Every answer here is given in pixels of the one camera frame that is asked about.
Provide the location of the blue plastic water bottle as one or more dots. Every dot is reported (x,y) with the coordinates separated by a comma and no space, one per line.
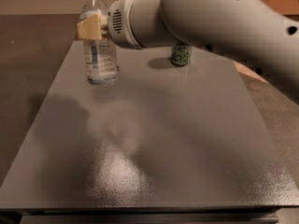
(100,55)

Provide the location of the green soda can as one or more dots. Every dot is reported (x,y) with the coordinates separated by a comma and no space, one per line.
(181,55)

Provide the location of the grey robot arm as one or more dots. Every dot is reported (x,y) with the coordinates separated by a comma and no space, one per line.
(247,31)

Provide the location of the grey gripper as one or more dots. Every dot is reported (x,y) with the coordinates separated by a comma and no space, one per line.
(120,20)

